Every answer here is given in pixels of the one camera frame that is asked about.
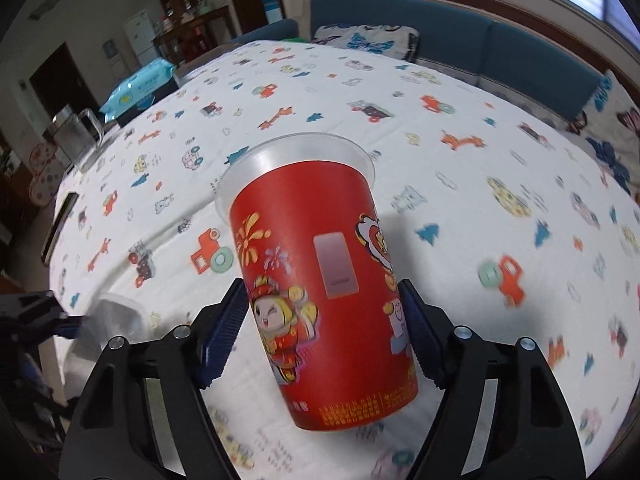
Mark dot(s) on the white refrigerator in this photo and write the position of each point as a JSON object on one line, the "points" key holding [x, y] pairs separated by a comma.
{"points": [[140, 35]]}

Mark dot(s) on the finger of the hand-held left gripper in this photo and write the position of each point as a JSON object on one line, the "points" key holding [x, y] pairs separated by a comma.
{"points": [[67, 326]]}

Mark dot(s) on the dotted pink cushion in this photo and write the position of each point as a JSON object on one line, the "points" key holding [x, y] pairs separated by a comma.
{"points": [[44, 175]]}

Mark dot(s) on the clear glass pitcher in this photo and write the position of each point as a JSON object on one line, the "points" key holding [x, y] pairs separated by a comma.
{"points": [[75, 135]]}

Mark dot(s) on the small butterfly print pillow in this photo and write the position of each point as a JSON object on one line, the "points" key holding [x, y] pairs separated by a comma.
{"points": [[365, 42]]}

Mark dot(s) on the red printed plastic cup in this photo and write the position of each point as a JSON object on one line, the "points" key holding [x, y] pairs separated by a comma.
{"points": [[320, 260]]}

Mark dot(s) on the large butterfly print pillow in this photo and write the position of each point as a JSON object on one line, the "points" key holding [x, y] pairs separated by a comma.
{"points": [[612, 150]]}

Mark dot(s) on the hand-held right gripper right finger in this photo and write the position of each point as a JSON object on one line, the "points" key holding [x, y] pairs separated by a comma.
{"points": [[425, 336]]}

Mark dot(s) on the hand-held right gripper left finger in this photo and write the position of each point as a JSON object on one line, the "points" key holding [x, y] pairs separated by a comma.
{"points": [[225, 331]]}

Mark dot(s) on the blue wet wipes pack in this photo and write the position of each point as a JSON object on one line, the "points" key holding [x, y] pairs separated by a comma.
{"points": [[140, 85]]}

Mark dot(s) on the small clear pudding cup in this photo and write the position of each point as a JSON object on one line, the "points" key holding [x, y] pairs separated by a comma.
{"points": [[117, 317]]}

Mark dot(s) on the blue sofa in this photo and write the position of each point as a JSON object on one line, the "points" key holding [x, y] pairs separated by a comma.
{"points": [[500, 45]]}

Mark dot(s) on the dark wooden cabinet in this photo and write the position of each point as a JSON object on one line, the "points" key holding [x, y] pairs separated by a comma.
{"points": [[195, 30]]}

